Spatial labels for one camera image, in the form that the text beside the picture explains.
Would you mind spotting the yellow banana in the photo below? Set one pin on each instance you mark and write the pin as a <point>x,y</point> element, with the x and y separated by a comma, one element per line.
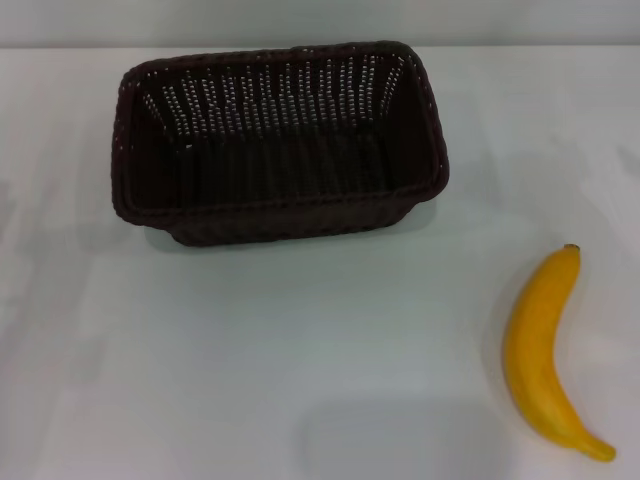
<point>537,345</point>

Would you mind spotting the dark brown woven basket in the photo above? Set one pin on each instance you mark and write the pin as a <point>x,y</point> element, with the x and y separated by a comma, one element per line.
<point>280,215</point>

